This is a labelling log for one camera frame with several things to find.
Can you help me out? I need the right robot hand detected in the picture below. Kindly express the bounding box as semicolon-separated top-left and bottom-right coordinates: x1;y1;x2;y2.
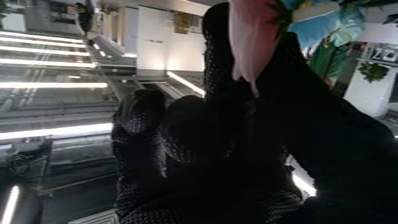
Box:
110;2;398;224

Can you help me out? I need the pink flower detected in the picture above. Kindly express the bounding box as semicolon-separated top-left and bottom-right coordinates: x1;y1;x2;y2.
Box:
228;0;288;98

